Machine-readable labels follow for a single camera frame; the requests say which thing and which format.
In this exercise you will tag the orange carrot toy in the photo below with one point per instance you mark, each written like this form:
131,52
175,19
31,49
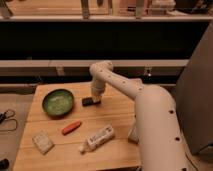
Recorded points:
71,127

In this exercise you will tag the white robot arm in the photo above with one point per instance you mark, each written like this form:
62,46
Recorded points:
160,143

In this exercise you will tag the white wrapped packet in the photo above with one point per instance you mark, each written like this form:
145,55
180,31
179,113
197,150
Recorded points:
43,143

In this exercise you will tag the green bowl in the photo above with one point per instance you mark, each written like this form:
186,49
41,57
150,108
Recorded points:
58,102

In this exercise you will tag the black object bottom left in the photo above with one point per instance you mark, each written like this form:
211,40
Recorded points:
4,164

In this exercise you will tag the white plastic bottle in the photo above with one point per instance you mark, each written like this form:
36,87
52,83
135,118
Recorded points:
97,139

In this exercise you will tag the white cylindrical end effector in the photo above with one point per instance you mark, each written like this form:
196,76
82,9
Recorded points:
97,90

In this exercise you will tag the black eraser block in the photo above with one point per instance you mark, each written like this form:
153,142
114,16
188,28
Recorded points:
88,101

